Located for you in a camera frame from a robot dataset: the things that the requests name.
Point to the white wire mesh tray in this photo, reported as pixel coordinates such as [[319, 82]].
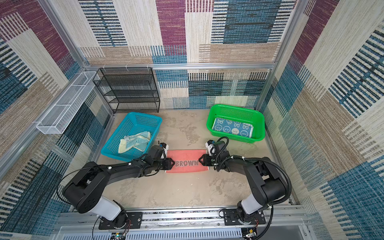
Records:
[[57, 119]]

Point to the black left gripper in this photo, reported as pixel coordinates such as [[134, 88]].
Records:
[[168, 163]]

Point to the pale yellow teal towel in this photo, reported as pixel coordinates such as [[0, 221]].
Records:
[[139, 142]]

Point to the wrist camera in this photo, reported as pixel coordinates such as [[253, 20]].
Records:
[[211, 147], [165, 150]]

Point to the red pink towel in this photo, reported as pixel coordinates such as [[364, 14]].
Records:
[[186, 161]]

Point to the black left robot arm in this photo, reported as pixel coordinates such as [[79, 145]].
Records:
[[85, 190]]

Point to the green plastic basket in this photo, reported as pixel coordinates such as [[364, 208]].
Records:
[[238, 114]]

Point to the aluminium front rail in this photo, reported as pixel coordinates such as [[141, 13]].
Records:
[[206, 223]]

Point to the light blue patterned towel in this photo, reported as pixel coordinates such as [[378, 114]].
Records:
[[233, 127]]

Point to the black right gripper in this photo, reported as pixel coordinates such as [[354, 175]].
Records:
[[206, 160]]

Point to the teal plastic basket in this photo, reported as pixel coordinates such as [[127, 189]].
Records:
[[134, 123]]

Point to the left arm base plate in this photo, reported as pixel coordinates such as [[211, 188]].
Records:
[[125, 220]]

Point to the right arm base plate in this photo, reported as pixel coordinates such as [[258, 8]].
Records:
[[235, 217]]

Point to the black wire shelf rack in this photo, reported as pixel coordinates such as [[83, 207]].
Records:
[[128, 89]]

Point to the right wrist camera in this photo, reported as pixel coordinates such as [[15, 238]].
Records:
[[211, 147]]

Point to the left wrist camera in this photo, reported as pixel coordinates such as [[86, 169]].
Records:
[[165, 150]]

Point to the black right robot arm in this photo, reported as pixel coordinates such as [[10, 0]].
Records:
[[269, 183]]

